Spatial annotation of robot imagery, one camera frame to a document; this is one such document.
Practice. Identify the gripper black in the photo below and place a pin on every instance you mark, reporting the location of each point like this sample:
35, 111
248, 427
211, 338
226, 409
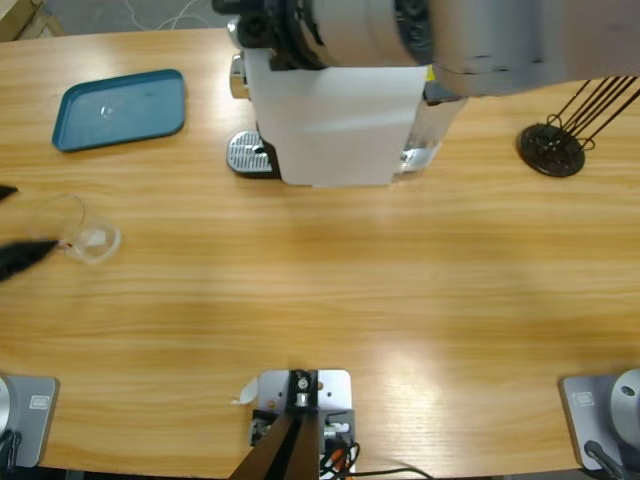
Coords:
280, 30

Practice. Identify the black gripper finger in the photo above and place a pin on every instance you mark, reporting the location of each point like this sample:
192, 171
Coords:
6, 192
22, 255

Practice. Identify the grey coffee machine lever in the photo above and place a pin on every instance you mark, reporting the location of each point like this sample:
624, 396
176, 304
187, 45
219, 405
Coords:
232, 32

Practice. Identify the clear glass cup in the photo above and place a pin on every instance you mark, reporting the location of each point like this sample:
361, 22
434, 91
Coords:
95, 242

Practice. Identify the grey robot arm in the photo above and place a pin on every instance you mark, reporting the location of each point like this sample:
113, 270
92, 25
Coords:
30, 415
475, 40

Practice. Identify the white capsule coffee machine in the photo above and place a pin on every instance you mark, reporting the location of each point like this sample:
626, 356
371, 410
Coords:
330, 125

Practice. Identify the teal plastic tray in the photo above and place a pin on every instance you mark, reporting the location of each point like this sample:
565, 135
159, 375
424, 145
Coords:
120, 110

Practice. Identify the wooden board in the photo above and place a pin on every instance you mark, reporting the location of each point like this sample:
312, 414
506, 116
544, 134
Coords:
25, 20

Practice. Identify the water tank with black lid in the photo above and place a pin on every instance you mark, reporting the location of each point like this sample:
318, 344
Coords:
430, 125

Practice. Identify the white tape strip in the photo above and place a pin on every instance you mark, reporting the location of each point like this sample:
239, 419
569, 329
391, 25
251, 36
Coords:
247, 392

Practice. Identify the black capsule holder with rods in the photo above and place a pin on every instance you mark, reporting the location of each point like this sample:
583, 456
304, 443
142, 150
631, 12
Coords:
545, 150

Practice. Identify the white mount with dark post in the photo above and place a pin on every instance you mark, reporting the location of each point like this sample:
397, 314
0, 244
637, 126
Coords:
330, 390

